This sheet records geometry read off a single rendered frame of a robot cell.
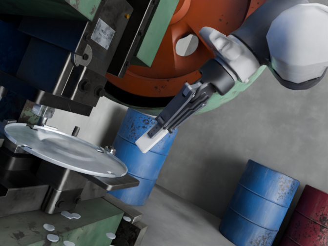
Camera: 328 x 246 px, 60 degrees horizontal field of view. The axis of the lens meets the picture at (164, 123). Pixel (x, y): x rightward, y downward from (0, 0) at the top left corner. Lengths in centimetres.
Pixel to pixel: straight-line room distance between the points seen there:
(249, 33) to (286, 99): 339
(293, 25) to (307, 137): 345
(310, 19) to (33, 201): 60
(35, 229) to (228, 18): 83
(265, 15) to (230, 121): 339
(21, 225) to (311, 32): 59
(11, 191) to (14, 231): 7
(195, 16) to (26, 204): 79
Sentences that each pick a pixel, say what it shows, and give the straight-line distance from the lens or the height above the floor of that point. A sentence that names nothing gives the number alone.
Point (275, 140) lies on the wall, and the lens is 386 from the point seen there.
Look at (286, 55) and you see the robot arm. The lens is 46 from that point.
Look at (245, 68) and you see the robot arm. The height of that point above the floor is 109.
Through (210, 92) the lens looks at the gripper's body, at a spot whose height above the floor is 103.
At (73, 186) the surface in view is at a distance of 69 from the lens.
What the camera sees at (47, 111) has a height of 84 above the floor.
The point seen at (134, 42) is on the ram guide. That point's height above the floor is 109.
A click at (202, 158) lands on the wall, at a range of 395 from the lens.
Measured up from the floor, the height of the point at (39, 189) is 70.
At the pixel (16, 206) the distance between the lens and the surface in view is 65.
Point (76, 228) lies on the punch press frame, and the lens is 68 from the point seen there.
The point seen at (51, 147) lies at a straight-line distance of 66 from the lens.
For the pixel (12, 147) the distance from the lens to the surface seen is 72.
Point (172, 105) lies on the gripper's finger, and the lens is 54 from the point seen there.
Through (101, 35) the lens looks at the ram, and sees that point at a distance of 72.
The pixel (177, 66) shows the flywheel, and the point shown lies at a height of 112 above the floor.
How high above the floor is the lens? 94
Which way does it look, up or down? 1 degrees down
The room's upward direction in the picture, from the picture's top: 24 degrees clockwise
